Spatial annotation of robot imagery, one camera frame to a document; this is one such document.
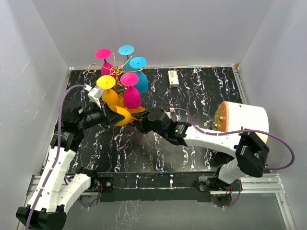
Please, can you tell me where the black front mounting rail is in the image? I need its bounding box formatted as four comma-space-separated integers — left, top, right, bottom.
79, 171, 232, 203

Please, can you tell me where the white bucket orange lid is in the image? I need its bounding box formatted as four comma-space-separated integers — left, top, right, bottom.
212, 101, 269, 132

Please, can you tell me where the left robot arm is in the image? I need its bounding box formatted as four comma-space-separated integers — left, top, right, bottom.
16, 103, 131, 230

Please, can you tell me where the gold wire glass rack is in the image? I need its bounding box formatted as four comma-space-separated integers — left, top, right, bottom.
87, 54, 147, 125

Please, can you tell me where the blue wine glass front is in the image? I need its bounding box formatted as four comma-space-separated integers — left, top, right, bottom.
130, 57, 149, 93

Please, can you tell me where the blue wine glass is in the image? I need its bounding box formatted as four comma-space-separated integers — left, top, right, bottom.
130, 57, 149, 93
118, 45, 135, 72

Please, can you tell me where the small white box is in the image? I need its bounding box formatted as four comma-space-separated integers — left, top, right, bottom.
168, 70, 179, 88

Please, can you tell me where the orange wine glass front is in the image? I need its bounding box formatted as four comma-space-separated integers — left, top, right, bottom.
96, 75, 124, 108

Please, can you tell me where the pink wine glass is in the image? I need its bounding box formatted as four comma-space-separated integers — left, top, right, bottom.
95, 48, 116, 79
120, 73, 141, 109

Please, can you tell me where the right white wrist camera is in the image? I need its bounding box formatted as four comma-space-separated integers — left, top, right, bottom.
168, 107, 175, 113

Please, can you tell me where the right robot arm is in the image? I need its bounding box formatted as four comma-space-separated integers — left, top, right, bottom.
132, 108, 269, 191

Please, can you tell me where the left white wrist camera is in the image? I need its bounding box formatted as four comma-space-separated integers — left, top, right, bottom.
84, 84, 105, 109

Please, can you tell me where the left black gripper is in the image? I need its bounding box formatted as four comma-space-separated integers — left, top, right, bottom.
78, 100, 125, 130

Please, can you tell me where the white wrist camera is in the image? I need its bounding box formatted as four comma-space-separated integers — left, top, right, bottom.
168, 107, 175, 113
84, 84, 105, 109

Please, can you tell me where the orange wine glass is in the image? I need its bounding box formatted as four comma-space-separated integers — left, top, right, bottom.
110, 105, 135, 127
96, 75, 124, 108

